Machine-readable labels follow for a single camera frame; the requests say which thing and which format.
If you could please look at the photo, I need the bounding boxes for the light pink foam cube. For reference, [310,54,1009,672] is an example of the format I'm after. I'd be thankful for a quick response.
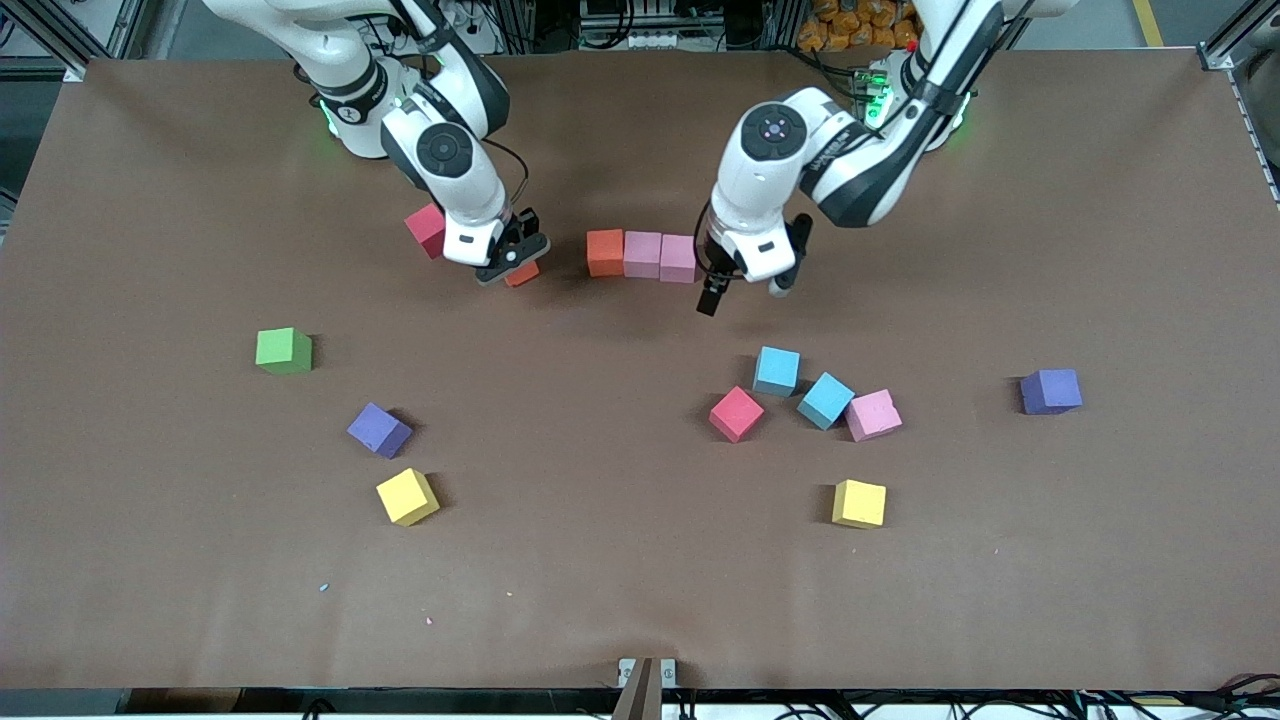
[659,234,699,284]
[845,389,904,443]

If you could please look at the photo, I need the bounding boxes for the dusty pink foam cube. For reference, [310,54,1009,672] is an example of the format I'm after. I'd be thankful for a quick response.
[623,231,664,280]

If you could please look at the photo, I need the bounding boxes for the blue foam cube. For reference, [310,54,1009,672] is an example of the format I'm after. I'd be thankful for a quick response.
[752,346,802,398]
[796,371,857,431]

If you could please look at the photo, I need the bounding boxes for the red foam cube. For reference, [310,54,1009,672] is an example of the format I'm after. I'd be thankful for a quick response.
[404,203,448,261]
[708,386,766,444]

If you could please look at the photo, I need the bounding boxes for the white power strip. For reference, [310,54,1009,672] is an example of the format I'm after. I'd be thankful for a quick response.
[580,26,701,51]
[440,0,501,56]

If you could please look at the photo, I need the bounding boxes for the purple foam cube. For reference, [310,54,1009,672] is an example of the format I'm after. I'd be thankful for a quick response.
[1020,368,1084,416]
[346,402,414,459]

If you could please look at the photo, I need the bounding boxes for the yellow foam cube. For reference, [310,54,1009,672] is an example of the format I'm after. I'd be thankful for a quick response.
[832,479,888,529]
[376,467,441,527]

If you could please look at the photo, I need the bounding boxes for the green foam cube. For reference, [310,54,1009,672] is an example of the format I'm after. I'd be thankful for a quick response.
[255,327,313,376]

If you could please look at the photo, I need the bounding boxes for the brown table cover sheet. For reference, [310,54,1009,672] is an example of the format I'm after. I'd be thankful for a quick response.
[0,50,1280,693]

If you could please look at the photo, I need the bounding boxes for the pile of orange objects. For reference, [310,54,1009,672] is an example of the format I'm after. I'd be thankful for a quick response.
[797,0,921,53]

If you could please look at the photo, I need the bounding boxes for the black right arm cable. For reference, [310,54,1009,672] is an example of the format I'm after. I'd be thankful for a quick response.
[488,138,532,216]

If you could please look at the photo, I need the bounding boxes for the metal table edge bracket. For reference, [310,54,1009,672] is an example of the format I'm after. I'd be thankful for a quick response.
[617,657,678,691]

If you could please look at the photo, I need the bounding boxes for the brown camera stand pole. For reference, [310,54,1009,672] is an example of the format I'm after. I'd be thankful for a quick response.
[611,657,664,720]

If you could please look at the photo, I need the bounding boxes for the aluminium frame corner profile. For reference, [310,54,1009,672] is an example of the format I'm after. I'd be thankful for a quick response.
[1197,0,1280,73]
[0,0,151,83]

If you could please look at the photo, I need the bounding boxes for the black cable bundle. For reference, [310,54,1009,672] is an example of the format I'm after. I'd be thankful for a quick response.
[770,688,1280,720]

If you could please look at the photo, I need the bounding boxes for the aluminium side rail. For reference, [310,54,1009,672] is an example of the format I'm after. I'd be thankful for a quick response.
[1228,68,1280,209]

